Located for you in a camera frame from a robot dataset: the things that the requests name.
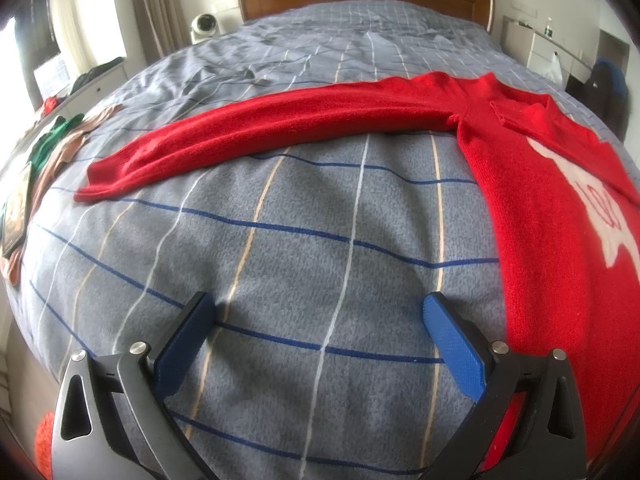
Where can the beige curtain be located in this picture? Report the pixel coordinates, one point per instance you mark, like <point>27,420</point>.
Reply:
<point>162,27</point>

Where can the red item on bench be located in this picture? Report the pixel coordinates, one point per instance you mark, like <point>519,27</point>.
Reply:
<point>49,105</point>

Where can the red knit sweater white motif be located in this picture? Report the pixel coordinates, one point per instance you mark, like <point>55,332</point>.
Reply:
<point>324,216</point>

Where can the grey plaid bed cover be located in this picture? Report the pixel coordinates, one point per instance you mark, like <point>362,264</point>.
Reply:
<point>79,287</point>

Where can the white round fan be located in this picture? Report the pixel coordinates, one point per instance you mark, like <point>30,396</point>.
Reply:
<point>203,27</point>

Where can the green garment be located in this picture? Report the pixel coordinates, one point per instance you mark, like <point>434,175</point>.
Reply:
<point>45,145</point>

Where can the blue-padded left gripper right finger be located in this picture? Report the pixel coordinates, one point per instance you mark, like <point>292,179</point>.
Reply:
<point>526,421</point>

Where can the black and blue backpack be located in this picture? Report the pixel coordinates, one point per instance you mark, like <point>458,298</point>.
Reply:
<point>605,93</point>

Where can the tan pink garment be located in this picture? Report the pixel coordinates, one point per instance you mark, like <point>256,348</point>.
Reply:
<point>22,207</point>

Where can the white plastic bag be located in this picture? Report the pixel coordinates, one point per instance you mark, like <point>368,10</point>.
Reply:
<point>553,71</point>

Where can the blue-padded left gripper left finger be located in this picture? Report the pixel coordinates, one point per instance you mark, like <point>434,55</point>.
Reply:
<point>88,439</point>

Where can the white window bench cabinet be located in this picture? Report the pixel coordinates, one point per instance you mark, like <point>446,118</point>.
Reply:
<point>110,77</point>

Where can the dark clothes on bench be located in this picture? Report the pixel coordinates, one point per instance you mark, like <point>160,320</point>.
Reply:
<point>83,79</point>

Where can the white bedside cabinet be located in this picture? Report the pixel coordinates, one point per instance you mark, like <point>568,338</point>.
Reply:
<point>533,50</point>

